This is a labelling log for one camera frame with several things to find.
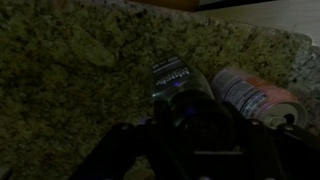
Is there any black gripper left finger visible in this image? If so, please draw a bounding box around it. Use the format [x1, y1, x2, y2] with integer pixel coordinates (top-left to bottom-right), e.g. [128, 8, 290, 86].
[68, 118, 161, 180]

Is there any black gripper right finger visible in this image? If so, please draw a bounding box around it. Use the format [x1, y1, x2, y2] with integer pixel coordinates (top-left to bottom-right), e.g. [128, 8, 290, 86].
[232, 102, 320, 180]

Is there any pink soda can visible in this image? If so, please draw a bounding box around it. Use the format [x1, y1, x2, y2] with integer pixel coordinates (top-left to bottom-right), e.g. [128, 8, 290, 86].
[210, 67, 310, 131]

